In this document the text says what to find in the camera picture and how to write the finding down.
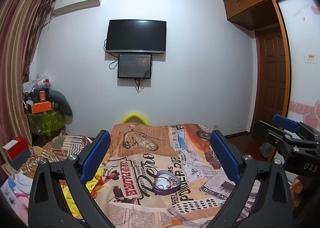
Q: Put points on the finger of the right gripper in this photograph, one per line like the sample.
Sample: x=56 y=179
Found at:
x=277 y=137
x=290 y=122

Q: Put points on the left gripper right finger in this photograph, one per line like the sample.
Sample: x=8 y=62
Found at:
x=272 y=206

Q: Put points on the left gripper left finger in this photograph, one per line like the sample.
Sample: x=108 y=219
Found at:
x=47 y=204

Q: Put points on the wooden bedroom door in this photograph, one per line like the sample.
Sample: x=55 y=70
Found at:
x=271 y=75

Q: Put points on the person right hand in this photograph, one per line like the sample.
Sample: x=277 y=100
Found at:
x=295 y=190

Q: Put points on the striped patchwork quilt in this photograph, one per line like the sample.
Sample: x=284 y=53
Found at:
x=56 y=150

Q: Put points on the red and white box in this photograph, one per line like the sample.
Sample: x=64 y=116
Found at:
x=15 y=147

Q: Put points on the green patterned cloth stand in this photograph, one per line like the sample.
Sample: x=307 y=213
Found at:
x=46 y=122

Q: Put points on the orange shoe box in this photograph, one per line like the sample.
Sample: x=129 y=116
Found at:
x=41 y=107

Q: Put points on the small red box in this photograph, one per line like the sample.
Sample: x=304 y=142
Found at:
x=42 y=96

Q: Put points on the purple heart-shaped tin box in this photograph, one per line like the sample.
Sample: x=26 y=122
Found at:
x=166 y=183

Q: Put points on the grey plush pillow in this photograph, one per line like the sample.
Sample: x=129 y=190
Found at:
x=60 y=99

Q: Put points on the newspaper print bed blanket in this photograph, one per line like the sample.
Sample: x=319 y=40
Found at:
x=137 y=153

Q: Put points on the white sliding wardrobe door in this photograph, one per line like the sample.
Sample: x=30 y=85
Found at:
x=301 y=22

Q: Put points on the yellow round cushion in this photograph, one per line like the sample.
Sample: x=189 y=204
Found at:
x=134 y=116

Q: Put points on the striped brown curtain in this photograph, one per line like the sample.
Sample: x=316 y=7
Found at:
x=21 y=25

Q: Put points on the small black wall monitor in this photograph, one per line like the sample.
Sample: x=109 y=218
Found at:
x=134 y=66

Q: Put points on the black wall television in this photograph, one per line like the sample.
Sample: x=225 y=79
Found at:
x=133 y=35

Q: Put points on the white wall air conditioner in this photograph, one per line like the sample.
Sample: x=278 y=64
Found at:
x=67 y=6

